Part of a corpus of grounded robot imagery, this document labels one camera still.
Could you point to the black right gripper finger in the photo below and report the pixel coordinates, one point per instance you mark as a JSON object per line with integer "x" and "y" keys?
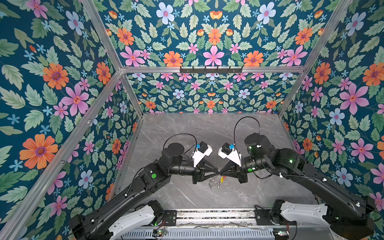
{"x": 228, "y": 177}
{"x": 229, "y": 169}

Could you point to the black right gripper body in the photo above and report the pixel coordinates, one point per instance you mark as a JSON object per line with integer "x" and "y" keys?
{"x": 240, "y": 172}

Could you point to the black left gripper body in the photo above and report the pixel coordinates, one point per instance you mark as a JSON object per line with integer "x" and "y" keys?
{"x": 198, "y": 173}

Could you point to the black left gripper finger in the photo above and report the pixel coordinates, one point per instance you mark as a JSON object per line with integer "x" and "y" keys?
{"x": 206, "y": 177}
{"x": 209, "y": 168}

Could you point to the silver keyring with keys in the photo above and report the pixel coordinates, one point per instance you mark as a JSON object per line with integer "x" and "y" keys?
{"x": 216, "y": 181}

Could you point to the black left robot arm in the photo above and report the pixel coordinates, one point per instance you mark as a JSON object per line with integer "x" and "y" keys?
{"x": 146, "y": 182}

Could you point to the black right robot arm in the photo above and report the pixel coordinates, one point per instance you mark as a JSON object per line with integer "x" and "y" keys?
{"x": 347, "y": 214}

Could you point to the white ventilation grille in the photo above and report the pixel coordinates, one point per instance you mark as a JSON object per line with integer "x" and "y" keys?
{"x": 198, "y": 234}

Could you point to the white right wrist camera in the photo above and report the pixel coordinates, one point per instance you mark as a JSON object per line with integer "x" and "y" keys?
{"x": 229, "y": 151}

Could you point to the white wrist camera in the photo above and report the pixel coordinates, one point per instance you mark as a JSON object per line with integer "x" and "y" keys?
{"x": 203, "y": 150}
{"x": 229, "y": 151}

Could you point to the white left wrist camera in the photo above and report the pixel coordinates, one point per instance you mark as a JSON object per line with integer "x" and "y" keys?
{"x": 203, "y": 150}

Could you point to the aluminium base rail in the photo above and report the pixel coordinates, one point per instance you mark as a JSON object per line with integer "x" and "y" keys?
{"x": 216, "y": 217}

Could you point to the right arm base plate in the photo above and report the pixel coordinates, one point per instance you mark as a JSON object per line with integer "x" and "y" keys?
{"x": 267, "y": 216}

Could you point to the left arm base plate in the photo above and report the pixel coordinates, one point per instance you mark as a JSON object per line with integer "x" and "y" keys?
{"x": 169, "y": 218}

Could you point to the black hook rail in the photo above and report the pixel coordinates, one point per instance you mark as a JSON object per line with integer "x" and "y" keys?
{"x": 210, "y": 70}

